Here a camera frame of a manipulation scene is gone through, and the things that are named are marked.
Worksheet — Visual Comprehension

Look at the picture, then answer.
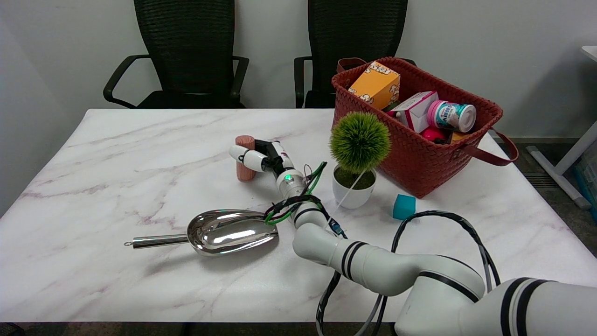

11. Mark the wooden cylinder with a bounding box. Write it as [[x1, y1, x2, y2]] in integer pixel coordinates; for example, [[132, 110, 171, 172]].
[[235, 135, 257, 182]]

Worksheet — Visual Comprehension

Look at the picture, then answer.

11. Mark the orange popcorn box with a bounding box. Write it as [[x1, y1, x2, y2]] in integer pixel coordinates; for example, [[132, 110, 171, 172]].
[[348, 61, 401, 111]]

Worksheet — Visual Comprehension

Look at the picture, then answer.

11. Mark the green black wrist cable bundle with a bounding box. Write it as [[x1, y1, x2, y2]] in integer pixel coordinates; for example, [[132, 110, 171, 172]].
[[264, 161, 328, 226]]

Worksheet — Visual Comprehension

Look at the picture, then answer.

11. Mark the red ball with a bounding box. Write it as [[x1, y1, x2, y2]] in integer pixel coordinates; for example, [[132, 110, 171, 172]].
[[421, 127, 447, 143]]

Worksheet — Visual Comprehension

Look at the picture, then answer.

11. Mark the green ball plant white pot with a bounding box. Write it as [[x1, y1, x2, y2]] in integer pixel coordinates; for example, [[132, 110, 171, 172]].
[[328, 111, 391, 210]]

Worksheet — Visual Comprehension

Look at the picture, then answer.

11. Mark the shiny metal scoop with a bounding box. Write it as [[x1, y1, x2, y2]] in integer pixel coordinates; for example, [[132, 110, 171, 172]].
[[124, 209, 279, 257]]

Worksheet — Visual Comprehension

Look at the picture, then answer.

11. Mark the pink teal canister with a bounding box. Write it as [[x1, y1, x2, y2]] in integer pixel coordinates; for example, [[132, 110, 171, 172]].
[[427, 100, 477, 133]]

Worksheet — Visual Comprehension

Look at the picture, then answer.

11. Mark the thin white cord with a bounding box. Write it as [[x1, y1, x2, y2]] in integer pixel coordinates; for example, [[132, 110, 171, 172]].
[[326, 169, 367, 224]]

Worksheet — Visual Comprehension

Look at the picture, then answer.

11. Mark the black mesh office chair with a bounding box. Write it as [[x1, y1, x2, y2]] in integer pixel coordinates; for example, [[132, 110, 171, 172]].
[[103, 0, 250, 110], [294, 0, 417, 109]]

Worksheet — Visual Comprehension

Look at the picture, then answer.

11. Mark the white desk frame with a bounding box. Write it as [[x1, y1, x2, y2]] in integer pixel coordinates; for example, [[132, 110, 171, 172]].
[[527, 45, 597, 210]]

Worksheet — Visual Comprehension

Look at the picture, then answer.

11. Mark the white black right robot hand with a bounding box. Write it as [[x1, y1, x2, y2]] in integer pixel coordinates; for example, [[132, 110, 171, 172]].
[[229, 139, 295, 177]]

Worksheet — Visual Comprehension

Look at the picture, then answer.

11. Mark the red woven basket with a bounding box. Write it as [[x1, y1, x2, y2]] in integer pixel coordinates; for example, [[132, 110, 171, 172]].
[[331, 57, 519, 199]]

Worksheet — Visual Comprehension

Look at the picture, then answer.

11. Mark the white pink carton box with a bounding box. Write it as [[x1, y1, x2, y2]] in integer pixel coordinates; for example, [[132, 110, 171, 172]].
[[389, 91, 439, 133]]

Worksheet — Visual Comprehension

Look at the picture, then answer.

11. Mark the teal cube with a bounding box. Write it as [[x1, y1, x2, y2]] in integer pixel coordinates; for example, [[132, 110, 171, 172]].
[[392, 194, 416, 221]]

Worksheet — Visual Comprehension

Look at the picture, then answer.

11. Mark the thick black taped cable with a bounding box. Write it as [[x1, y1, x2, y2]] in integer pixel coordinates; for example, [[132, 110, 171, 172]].
[[316, 210, 501, 336]]

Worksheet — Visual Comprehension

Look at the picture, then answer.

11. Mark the blue storage bin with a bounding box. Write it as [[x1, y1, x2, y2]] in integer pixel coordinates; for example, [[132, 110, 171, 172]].
[[575, 154, 597, 221]]

